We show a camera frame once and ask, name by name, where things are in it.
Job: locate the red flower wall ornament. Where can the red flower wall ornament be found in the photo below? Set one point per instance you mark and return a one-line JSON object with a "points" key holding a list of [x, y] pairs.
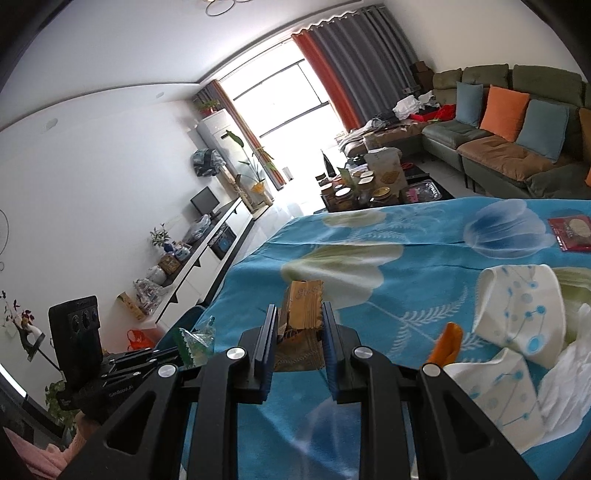
{"points": [[27, 327]]}

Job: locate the brown framed picture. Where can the brown framed picture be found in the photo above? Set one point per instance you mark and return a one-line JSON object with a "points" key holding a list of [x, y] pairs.
{"points": [[169, 266]]}

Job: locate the white and black cabinet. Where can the white and black cabinet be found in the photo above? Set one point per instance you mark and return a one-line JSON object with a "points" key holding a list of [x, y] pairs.
{"points": [[198, 267]]}

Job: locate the green sofa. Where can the green sofa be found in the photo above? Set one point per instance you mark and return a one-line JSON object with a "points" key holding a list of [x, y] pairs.
{"points": [[498, 152]]}

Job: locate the person's left forearm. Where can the person's left forearm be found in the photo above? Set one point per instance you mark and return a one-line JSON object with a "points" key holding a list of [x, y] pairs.
{"points": [[41, 457]]}

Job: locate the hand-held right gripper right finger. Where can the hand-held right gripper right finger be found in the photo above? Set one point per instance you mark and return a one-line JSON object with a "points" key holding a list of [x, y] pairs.
{"points": [[330, 346]]}

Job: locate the small red-potted plant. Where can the small red-potted plant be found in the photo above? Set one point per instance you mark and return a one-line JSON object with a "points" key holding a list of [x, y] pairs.
{"points": [[207, 107]]}

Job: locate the orange peel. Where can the orange peel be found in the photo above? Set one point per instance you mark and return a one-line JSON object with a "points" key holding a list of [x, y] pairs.
{"points": [[445, 344]]}

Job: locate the orange plastic bag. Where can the orange plastic bag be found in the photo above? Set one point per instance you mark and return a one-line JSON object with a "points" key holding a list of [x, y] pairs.
{"points": [[140, 340]]}

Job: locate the white ceramic jar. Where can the white ceramic jar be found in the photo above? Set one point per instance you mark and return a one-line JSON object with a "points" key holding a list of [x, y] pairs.
{"points": [[157, 275]]}

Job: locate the red snack packet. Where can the red snack packet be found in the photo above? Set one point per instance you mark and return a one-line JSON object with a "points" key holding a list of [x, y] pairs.
{"points": [[572, 233]]}

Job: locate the dark wine bottle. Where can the dark wine bottle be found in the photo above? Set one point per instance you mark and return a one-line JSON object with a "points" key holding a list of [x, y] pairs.
{"points": [[329, 166]]}

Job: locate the gold brown snack wrapper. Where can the gold brown snack wrapper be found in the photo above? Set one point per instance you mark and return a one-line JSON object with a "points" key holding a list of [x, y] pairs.
{"points": [[302, 314]]}

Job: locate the small black monitor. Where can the small black monitor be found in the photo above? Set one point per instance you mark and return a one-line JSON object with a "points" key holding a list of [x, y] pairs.
{"points": [[204, 201]]}

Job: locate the green leafy plant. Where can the green leafy plant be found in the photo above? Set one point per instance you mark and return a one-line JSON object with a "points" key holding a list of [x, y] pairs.
{"points": [[60, 401]]}

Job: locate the blue and white porcelain jar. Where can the blue and white porcelain jar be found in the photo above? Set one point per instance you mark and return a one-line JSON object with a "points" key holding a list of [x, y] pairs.
{"points": [[181, 251]]}

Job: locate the dark coffee table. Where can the dark coffee table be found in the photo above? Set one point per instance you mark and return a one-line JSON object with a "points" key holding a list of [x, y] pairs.
{"points": [[425, 191]]}

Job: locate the blue floral blanket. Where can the blue floral blanket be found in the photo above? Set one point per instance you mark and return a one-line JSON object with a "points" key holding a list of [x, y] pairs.
{"points": [[369, 258]]}

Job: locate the plant in blue vase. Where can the plant in blue vase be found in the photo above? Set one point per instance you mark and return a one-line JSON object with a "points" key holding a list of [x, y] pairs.
{"points": [[161, 237]]}

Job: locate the group of food jars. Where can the group of food jars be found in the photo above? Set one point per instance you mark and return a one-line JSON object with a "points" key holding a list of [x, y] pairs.
{"points": [[364, 189]]}

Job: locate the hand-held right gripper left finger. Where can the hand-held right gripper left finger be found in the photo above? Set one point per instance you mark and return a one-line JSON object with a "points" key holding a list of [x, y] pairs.
{"points": [[270, 346]]}

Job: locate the dark brown box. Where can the dark brown box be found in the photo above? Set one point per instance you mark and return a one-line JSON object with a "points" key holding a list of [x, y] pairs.
{"points": [[421, 74]]}

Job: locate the small blue cushion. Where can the small blue cushion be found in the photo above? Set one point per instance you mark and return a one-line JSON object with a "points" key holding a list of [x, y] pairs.
{"points": [[472, 104]]}

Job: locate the plastic-covered fan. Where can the plastic-covered fan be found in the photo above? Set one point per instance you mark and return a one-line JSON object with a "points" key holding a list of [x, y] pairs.
{"points": [[207, 161]]}

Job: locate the purple and orange curtain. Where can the purple and orange curtain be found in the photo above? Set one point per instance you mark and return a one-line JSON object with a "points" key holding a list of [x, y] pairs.
{"points": [[240, 120]]}

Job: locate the large window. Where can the large window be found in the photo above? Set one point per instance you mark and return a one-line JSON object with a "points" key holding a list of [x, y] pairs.
{"points": [[286, 92]]}

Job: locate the large blue cushion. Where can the large blue cushion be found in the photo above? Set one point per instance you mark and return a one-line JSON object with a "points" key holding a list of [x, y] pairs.
{"points": [[542, 131]]}

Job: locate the yellow tissue box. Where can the yellow tissue box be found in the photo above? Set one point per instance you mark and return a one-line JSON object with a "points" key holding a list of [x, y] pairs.
{"points": [[131, 305]]}

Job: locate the tan cardboard box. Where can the tan cardboard box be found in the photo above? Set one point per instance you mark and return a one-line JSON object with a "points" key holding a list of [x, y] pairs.
{"points": [[383, 159]]}

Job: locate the tall potted plant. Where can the tall potted plant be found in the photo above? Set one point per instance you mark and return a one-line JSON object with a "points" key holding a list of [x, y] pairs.
{"points": [[251, 166]]}

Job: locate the glass ornament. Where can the glass ornament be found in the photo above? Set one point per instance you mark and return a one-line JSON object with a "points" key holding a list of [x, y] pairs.
{"points": [[150, 293]]}

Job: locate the orange and grey curtain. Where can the orange and grey curtain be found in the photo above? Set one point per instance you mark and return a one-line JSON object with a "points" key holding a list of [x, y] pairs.
{"points": [[360, 60]]}

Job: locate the green zigzag-edged wrapper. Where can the green zigzag-edged wrapper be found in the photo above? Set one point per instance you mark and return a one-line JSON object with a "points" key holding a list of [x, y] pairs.
{"points": [[198, 344]]}

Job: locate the white standing air conditioner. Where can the white standing air conditioner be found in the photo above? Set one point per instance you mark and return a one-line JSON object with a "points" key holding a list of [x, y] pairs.
{"points": [[219, 131]]}

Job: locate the clear plastic bag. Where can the clear plastic bag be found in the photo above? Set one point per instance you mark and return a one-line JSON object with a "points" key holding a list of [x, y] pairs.
{"points": [[196, 230]]}

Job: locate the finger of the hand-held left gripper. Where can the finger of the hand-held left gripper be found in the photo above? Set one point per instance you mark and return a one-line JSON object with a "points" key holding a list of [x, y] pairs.
{"points": [[138, 373], [147, 357]]}

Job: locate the pile of clothes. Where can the pile of clothes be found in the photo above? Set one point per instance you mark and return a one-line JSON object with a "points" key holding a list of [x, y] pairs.
{"points": [[406, 113]]}

